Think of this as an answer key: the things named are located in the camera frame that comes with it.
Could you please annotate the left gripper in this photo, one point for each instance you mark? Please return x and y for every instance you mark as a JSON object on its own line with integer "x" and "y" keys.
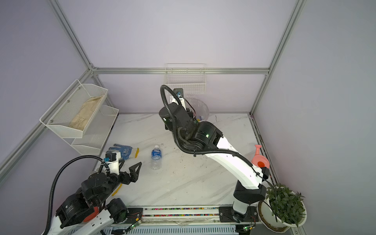
{"x": 133, "y": 176}

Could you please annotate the white-cap blue label bottle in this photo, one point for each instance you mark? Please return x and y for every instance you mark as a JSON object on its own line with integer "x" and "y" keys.
{"x": 156, "y": 158}

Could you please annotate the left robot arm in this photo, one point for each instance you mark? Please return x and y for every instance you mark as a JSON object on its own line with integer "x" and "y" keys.
{"x": 88, "y": 204}

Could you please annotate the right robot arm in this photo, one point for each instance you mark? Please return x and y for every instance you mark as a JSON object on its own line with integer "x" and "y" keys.
{"x": 204, "y": 138}

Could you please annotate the grey mesh waste bin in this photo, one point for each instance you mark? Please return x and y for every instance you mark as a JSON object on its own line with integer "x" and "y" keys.
{"x": 201, "y": 109}

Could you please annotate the blue dotted work glove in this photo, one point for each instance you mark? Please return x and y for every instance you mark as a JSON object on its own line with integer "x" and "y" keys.
{"x": 127, "y": 152}

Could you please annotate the white mesh lower shelf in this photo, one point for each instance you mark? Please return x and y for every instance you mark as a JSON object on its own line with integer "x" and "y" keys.
{"x": 97, "y": 133}

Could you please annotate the white mesh shelf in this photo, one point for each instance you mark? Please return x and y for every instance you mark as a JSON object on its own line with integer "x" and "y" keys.
{"x": 97, "y": 133}
{"x": 58, "y": 117}

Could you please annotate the orange rubber glove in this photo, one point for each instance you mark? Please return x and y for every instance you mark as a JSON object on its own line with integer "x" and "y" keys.
{"x": 92, "y": 215}

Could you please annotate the beige cloth in shelf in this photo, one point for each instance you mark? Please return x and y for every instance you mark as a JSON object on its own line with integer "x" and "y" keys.
{"x": 85, "y": 113}

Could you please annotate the white mesh upper shelf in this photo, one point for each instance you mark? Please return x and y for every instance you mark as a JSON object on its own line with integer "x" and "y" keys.
{"x": 58, "y": 117}

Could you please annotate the pink watering can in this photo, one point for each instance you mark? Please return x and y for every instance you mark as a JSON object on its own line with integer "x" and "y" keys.
{"x": 259, "y": 160}

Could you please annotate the potted green plant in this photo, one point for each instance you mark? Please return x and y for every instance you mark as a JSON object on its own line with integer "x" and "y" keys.
{"x": 282, "y": 209}

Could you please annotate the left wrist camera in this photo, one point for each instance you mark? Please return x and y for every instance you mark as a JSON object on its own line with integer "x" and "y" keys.
{"x": 113, "y": 158}

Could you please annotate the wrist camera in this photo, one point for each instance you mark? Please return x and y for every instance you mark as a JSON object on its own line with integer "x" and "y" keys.
{"x": 113, "y": 158}
{"x": 180, "y": 94}

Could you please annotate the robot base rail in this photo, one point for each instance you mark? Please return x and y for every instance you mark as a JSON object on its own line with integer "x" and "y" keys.
{"x": 179, "y": 215}

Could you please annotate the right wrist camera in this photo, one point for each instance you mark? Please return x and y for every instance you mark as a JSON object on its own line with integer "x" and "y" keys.
{"x": 180, "y": 94}

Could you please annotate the white wire wall basket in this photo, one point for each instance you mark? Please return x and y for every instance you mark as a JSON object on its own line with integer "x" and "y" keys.
{"x": 191, "y": 77}

